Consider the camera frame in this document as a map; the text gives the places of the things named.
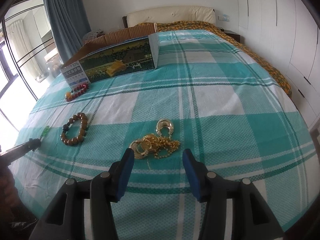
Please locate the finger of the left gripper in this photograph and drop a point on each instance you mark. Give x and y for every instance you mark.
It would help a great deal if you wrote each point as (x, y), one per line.
(31, 145)

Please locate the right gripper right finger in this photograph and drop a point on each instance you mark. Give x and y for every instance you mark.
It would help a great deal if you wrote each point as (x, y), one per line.
(234, 209)

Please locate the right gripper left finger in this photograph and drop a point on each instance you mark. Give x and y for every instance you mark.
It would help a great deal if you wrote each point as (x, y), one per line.
(64, 217)

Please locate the gold chain jewelry pile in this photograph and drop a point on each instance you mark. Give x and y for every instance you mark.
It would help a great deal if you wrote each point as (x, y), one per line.
(160, 145)

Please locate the person's left hand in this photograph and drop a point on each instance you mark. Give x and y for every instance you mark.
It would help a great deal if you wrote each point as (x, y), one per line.
(12, 208)

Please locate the teal plaid bedsheet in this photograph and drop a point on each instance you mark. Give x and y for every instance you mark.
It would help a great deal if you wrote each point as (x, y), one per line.
(206, 94)

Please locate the clothes pile on chair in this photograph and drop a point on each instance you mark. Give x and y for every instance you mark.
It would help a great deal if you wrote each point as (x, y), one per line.
(92, 35)

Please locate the open cardboard box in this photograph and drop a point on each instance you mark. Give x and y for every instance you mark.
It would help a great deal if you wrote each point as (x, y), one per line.
(121, 52)

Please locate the teal curtain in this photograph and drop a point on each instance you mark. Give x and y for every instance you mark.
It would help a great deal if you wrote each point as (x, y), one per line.
(69, 23)

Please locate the dark wooden nightstand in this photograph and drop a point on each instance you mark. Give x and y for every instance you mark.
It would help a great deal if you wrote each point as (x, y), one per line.
(233, 35)

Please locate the white wardrobe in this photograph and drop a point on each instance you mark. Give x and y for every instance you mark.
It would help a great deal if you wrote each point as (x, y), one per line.
(284, 33)

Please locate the cream padded headboard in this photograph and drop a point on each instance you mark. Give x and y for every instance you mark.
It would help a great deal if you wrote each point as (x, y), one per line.
(170, 14)

